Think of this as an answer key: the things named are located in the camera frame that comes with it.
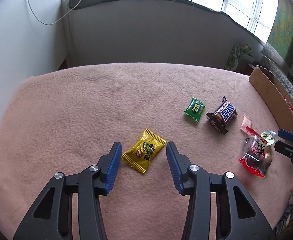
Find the white cable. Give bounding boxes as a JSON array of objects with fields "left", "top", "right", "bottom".
[{"left": 24, "top": 0, "right": 83, "bottom": 25}]

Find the patterned cloth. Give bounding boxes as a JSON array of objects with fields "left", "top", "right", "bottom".
[{"left": 274, "top": 200, "right": 293, "bottom": 235}]

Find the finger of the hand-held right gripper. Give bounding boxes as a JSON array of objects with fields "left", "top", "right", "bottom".
[
  {"left": 274, "top": 140, "right": 293, "bottom": 162},
  {"left": 278, "top": 129, "right": 293, "bottom": 143}
]

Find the green candy packet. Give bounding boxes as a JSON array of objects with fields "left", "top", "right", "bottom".
[{"left": 184, "top": 97, "right": 206, "bottom": 123}]

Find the red plum snack packet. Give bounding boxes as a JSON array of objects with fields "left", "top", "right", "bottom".
[
  {"left": 239, "top": 126, "right": 273, "bottom": 178},
  {"left": 284, "top": 97, "right": 293, "bottom": 113}
]

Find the yellow candy packet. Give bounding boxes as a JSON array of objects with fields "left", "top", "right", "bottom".
[{"left": 121, "top": 128, "right": 167, "bottom": 174}]

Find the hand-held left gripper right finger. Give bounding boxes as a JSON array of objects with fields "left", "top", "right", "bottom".
[{"left": 166, "top": 141, "right": 274, "bottom": 240}]

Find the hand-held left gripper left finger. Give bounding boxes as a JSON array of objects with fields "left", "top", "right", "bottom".
[{"left": 13, "top": 141, "right": 123, "bottom": 240}]

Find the round brown sweet packet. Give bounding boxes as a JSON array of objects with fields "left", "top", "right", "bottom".
[{"left": 260, "top": 131, "right": 278, "bottom": 168}]

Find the pink blanket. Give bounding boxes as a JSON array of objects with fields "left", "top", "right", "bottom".
[{"left": 0, "top": 62, "right": 293, "bottom": 240}]

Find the pink candy packet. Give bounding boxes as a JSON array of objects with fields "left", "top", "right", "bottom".
[{"left": 240, "top": 115, "right": 252, "bottom": 133}]

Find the brown chocolate bar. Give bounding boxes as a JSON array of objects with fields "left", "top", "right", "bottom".
[{"left": 206, "top": 96, "right": 238, "bottom": 135}]

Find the green paper bag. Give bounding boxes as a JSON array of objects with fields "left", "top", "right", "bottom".
[{"left": 224, "top": 44, "right": 254, "bottom": 72}]

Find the white framed window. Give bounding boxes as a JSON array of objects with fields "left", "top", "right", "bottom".
[{"left": 85, "top": 0, "right": 279, "bottom": 38}]

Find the landscape wall painting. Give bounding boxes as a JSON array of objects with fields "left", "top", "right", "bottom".
[{"left": 263, "top": 0, "right": 293, "bottom": 63}]

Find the cardboard box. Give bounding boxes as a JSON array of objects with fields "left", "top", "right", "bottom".
[{"left": 249, "top": 65, "right": 293, "bottom": 134}]

